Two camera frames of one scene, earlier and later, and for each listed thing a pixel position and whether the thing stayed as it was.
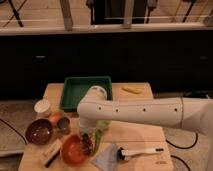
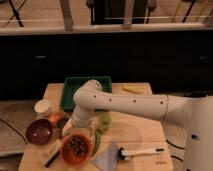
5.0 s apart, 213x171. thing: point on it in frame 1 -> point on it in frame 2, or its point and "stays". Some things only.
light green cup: [103, 123] stays
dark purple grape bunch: [87, 145] -> [77, 145]
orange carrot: [54, 118] stays
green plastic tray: [76, 87] stays
